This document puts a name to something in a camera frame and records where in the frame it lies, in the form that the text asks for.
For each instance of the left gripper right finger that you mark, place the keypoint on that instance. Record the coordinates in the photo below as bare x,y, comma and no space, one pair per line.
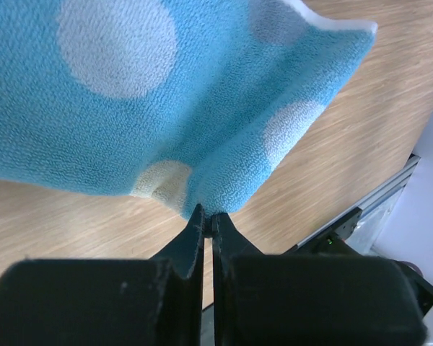
308,299

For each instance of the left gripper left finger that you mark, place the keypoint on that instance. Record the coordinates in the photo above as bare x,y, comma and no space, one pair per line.
155,301

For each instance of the blue polka dot towel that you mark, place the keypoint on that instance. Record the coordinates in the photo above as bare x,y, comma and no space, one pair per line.
188,102

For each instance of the aluminium front rail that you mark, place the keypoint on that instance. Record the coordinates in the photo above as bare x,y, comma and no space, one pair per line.
346,222

